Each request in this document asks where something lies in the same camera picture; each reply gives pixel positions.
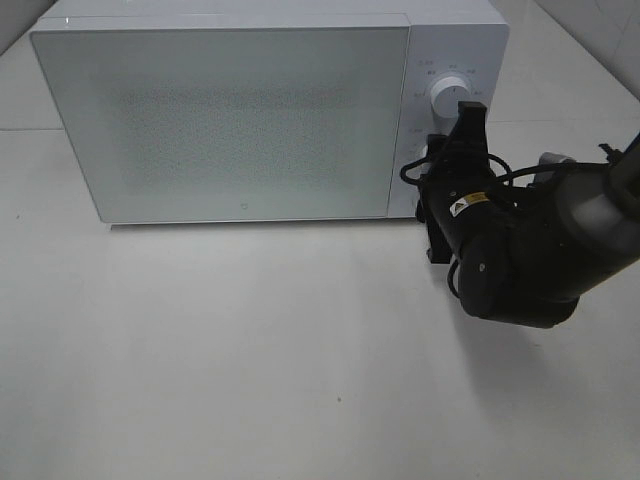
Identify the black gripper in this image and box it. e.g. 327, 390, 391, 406
419, 101, 505, 265

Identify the white microwave knob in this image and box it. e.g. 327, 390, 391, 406
416, 146, 429, 175
430, 74, 471, 119

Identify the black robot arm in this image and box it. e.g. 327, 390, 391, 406
401, 101, 639, 329

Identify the white microwave oven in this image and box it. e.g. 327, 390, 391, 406
30, 1, 509, 223

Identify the black camera cable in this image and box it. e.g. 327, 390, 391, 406
398, 144, 619, 299

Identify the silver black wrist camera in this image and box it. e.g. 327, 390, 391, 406
530, 152, 576, 186

